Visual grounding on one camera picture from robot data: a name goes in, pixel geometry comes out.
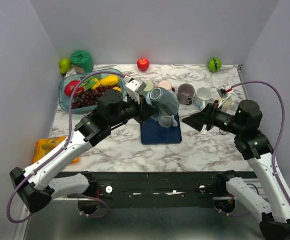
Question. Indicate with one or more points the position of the yellow mango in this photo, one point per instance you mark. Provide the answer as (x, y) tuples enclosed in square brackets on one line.
[(110, 80)]

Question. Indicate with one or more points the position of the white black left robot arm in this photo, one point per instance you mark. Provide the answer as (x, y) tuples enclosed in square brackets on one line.
[(38, 184)]

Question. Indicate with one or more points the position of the orange snack bag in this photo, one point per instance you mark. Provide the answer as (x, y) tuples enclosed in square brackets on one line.
[(45, 146)]

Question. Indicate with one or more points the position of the green wrapped roll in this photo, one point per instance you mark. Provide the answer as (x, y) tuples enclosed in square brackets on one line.
[(82, 62)]

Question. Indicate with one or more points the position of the white light blue mug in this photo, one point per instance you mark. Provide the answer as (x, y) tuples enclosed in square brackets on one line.
[(202, 97)]

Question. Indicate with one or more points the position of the green lime ball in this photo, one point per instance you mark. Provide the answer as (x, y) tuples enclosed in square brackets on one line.
[(214, 65)]

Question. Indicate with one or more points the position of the grey blue faceted mug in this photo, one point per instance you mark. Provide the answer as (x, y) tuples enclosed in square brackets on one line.
[(163, 101)]

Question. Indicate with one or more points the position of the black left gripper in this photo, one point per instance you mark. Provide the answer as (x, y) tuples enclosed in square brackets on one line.
[(145, 110)]

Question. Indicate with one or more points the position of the dark blue tray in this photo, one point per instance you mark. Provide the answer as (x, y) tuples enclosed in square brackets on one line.
[(152, 133)]

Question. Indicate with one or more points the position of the cream soap pump bottle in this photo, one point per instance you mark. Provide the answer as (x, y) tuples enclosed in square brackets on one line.
[(226, 103)]

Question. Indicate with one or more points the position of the red apple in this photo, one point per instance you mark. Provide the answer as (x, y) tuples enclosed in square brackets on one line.
[(143, 64)]

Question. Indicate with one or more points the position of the pink mug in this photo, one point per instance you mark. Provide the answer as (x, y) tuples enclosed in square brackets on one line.
[(165, 85)]

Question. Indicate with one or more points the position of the teal plastic fruit basket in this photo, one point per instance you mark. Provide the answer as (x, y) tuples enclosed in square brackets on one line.
[(66, 101)]

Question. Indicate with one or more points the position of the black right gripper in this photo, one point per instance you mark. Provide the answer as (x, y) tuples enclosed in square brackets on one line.
[(206, 117)]

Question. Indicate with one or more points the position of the green pear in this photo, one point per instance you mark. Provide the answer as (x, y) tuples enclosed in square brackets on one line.
[(65, 65)]

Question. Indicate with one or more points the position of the pale grey footed mug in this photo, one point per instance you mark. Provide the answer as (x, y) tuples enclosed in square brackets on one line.
[(167, 121)]

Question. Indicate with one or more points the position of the yellow green fruit in basket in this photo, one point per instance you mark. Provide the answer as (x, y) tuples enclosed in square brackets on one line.
[(96, 84)]

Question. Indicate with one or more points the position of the green mug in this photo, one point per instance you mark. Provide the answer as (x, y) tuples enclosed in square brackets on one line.
[(149, 86)]

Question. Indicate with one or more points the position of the light blue faceted mug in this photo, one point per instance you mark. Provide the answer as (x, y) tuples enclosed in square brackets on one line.
[(155, 116)]

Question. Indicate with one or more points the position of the dark red grapes bunch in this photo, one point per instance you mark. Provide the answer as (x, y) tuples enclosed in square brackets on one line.
[(90, 97)]

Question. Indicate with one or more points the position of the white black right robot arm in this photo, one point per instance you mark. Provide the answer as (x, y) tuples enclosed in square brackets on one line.
[(272, 213)]

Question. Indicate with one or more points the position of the purple mug black handle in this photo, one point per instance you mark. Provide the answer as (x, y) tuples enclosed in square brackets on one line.
[(185, 94)]

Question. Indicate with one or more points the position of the pink dragon fruit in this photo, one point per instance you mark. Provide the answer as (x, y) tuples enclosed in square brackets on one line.
[(84, 87)]

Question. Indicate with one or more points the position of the yellow lemon back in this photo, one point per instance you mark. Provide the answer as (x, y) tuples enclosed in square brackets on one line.
[(118, 89)]

